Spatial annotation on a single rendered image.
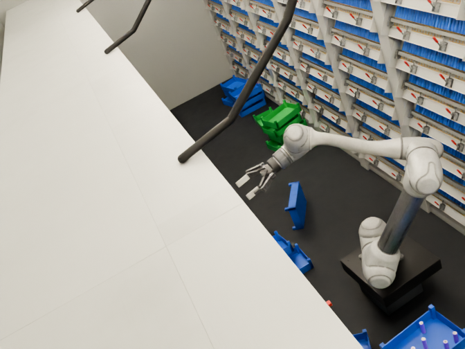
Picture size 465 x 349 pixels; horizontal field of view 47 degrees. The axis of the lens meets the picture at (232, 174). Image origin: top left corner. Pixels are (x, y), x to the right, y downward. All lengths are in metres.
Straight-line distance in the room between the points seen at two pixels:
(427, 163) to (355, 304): 1.17
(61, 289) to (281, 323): 0.56
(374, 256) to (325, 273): 0.82
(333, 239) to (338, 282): 0.38
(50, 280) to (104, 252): 0.14
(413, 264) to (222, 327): 2.13
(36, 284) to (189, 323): 0.47
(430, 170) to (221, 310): 1.53
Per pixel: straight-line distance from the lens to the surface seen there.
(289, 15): 1.46
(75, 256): 1.36
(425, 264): 3.00
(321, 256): 3.60
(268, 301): 0.97
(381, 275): 2.71
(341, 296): 3.33
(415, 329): 2.57
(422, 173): 2.36
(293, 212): 3.75
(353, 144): 2.46
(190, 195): 1.32
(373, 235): 2.85
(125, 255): 1.25
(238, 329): 0.95
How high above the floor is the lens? 2.44
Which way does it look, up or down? 31 degrees down
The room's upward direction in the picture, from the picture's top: 25 degrees counter-clockwise
